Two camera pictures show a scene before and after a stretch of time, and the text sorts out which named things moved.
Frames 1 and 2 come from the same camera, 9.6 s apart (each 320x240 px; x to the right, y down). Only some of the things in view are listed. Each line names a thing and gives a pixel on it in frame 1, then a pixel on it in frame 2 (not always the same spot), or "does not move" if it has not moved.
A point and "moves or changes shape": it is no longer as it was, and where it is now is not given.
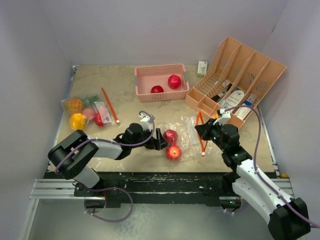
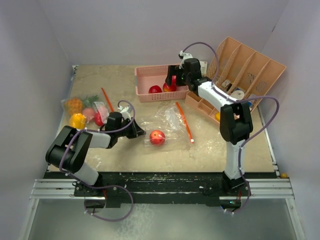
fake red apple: x=173 y=153 moves or changes shape
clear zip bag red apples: x=184 y=142 moves or changes shape
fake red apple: x=171 y=136 to x=172 y=88
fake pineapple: x=74 y=105 does not move
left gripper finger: x=161 y=143 to x=140 y=132
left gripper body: x=151 y=144 to x=129 y=132
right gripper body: x=215 y=131 to x=182 y=78
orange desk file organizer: x=238 y=79 does not move
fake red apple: x=157 y=89 does not move
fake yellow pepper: x=77 y=121 does not move
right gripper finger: x=204 y=131 to x=172 y=71
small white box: x=202 y=67 does not move
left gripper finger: x=160 y=137 to x=139 y=131
